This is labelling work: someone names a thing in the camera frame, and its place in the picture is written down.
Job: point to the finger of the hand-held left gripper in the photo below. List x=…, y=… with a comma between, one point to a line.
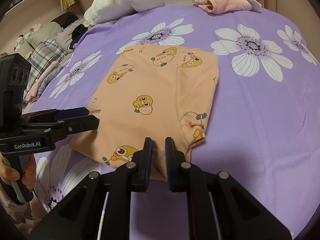
x=72, y=112
x=80, y=125

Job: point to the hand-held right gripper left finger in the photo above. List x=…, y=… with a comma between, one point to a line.
x=148, y=155

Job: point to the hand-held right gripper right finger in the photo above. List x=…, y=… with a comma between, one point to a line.
x=168, y=155

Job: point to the orange cartoon print shirt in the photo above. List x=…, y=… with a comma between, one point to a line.
x=155, y=92

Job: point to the dark navy clothes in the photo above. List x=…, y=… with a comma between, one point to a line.
x=80, y=33

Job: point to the person's left hand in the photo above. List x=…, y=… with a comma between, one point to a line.
x=10, y=173

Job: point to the grey folded garment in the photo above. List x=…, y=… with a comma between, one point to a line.
x=51, y=82

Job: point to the pale pink folded garment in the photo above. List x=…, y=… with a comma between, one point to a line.
x=47, y=75

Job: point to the white plush toy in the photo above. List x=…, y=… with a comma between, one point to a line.
x=21, y=40

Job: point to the grey pillow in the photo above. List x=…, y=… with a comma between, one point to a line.
x=63, y=40
x=47, y=30

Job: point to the purple floral bed sheet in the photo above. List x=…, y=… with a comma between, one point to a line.
x=250, y=117

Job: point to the dark brown pillow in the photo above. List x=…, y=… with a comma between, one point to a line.
x=65, y=18

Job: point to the white fluffy blanket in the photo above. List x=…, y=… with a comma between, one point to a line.
x=120, y=2

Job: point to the pink rolled garment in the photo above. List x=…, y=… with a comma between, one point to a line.
x=225, y=3

